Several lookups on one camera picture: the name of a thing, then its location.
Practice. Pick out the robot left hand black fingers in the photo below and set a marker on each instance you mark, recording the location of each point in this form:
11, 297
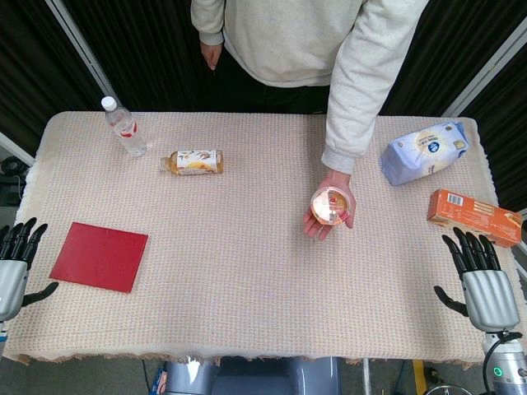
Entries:
12, 284

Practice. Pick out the robot right hand black fingers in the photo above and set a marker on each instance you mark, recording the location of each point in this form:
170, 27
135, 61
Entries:
490, 296

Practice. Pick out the person's right hand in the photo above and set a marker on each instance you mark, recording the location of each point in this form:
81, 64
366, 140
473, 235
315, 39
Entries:
212, 55

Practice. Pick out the person's left hand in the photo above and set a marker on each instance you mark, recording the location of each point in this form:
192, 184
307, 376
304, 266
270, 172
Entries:
315, 230

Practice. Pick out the small clear cup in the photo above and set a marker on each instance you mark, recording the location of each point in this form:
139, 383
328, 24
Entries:
331, 205

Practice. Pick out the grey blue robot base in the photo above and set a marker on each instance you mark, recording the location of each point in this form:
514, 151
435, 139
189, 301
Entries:
255, 376

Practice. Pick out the robot right arm silver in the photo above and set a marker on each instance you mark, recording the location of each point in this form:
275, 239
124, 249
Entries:
512, 362

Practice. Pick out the person's right forearm grey sleeve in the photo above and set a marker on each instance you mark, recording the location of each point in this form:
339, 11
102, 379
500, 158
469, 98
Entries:
208, 20

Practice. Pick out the person's left forearm grey sleeve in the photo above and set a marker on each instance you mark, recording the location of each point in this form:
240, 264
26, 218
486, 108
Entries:
350, 119

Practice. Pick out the robot left arm silver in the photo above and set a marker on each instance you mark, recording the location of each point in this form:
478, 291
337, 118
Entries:
2, 331

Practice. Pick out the black pleated curtain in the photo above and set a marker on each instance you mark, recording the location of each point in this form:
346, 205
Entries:
156, 61

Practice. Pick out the person's body grey sweatshirt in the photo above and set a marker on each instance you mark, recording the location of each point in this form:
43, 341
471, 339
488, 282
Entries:
284, 37

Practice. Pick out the orange cardboard box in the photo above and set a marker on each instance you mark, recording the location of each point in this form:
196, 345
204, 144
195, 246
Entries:
473, 216

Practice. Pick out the beige woven tablecloth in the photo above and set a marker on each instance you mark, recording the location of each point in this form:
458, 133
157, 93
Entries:
247, 280

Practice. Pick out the red square board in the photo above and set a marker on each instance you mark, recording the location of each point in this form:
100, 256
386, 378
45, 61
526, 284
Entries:
101, 257

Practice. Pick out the amber tea bottle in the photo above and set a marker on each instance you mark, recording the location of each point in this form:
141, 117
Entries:
193, 161

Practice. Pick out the clear water bottle red label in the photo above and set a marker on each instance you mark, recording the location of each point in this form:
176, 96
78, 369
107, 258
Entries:
125, 129

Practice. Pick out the pale blue paper package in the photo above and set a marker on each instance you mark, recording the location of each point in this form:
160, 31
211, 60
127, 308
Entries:
426, 152

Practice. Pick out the metal table leg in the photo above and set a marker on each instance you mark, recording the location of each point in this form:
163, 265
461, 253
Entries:
366, 378

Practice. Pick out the white metal frame pole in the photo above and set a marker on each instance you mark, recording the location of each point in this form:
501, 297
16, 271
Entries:
80, 47
486, 76

